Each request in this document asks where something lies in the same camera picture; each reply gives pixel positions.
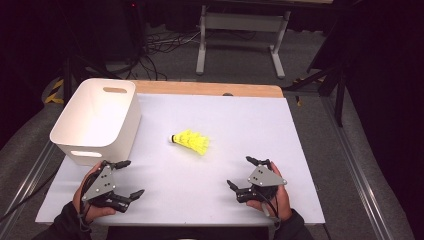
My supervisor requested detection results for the black floor cable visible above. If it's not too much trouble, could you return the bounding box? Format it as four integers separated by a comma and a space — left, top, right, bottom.
0, 168, 61, 223

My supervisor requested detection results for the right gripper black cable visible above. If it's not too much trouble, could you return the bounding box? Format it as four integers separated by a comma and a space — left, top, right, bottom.
255, 190, 283, 231

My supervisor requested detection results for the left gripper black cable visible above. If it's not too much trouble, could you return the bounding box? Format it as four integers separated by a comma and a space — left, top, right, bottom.
78, 171, 94, 233

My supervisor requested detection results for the person's dark clothing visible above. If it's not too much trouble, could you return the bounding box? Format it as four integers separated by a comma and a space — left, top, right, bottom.
106, 225, 271, 240

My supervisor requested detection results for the bundle of black floor cables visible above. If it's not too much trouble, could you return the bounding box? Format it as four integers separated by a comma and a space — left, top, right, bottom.
109, 29, 202, 81

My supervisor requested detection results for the black angled stand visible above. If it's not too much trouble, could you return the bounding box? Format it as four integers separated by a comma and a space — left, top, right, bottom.
283, 63, 348, 128

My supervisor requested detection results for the white plastic bin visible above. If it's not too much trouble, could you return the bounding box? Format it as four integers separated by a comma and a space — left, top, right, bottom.
49, 77, 142, 167

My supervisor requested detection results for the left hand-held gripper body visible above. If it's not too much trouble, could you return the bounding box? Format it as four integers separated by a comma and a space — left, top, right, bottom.
81, 164, 131, 214

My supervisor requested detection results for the yellow shuttlecock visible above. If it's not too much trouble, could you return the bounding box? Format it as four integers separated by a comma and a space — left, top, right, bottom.
188, 130, 207, 154
168, 129, 198, 151
195, 133, 211, 157

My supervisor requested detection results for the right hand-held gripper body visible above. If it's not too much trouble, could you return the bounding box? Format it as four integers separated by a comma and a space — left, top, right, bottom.
235, 164, 288, 204

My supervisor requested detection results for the person's left hand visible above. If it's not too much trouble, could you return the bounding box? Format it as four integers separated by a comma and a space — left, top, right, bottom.
72, 161, 118, 223

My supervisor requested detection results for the white table mat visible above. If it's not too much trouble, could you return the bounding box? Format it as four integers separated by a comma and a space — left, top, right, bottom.
34, 93, 326, 225

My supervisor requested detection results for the yellow black hazard tape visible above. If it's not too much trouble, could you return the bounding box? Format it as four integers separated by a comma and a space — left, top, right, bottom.
44, 78, 65, 105

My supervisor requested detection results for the person's right hand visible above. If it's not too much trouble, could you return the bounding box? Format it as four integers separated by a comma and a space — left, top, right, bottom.
246, 161, 294, 222

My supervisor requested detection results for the metal floor rail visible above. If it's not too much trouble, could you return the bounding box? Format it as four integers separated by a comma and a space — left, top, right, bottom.
321, 96, 393, 240
0, 141, 64, 240

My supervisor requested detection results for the grey metal desk frame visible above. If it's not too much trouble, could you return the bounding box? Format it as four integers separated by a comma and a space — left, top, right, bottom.
195, 3, 292, 80

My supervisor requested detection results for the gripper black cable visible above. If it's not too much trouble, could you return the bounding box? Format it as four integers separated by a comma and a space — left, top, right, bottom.
78, 171, 94, 233
255, 190, 283, 231

